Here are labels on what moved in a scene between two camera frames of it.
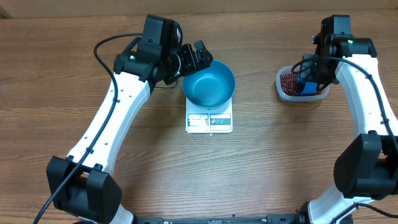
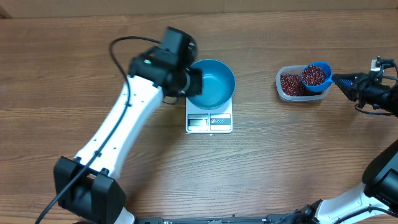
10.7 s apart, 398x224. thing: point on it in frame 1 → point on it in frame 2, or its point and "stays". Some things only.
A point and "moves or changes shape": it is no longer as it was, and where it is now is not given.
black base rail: x=272 y=219 stays
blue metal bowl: x=210 y=88 stays
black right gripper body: x=323 y=74 → x=374 y=93
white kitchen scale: x=218 y=121 stays
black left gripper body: x=173 y=66 → x=192 y=86
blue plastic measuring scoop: x=310 y=88 moves or changes shape
